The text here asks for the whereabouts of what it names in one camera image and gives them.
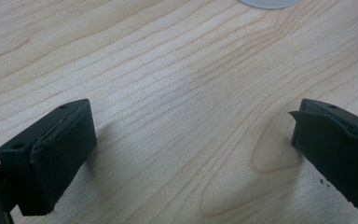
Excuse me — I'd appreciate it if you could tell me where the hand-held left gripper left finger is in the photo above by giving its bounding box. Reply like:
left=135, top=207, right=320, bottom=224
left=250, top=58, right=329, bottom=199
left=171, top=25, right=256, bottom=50
left=0, top=98, right=98, bottom=217

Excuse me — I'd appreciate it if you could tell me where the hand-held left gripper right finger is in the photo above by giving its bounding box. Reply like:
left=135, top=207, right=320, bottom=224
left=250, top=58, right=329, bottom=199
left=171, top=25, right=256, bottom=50
left=288, top=98, right=358, bottom=217

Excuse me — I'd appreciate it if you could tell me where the clear plastic tiered storage box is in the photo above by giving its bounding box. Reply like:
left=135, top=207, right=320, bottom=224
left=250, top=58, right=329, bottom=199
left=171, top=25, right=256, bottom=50
left=238, top=0, right=300, bottom=10

